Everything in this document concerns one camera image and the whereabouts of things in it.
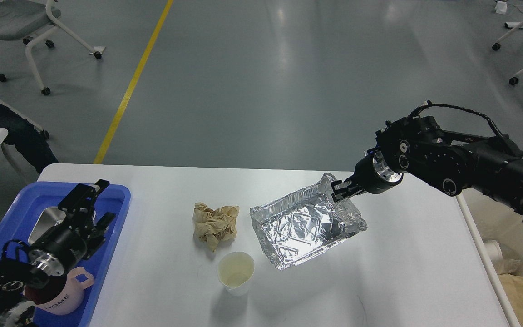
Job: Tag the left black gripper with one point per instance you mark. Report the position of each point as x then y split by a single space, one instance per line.
60 248

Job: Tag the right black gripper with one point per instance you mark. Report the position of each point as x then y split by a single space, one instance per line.
371 175

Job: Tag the stainless steel rectangular dish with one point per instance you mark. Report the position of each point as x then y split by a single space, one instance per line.
51 216

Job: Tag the aluminium foil tray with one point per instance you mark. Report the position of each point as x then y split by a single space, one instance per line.
301 225

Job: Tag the pink HOME mug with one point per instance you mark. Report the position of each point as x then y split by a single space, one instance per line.
61 295

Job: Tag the white paper cup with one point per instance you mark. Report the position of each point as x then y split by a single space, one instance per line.
235 272

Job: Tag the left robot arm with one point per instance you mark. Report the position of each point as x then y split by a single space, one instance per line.
16 273

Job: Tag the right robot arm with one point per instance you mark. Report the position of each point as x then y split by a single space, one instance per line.
447 161

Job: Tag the blue plastic tray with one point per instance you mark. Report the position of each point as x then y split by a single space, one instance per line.
21 216

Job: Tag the person in dark trousers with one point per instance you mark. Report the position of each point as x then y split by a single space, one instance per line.
22 135

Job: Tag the beige plastic bin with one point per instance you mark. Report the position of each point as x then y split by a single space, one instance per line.
497 232

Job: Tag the clear plastic bottle in bin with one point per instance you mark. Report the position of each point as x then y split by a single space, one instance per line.
504 259

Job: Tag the white chair left edge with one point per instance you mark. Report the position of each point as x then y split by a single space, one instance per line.
2 104

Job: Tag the grey office chair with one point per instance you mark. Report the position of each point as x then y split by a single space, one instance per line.
34 22

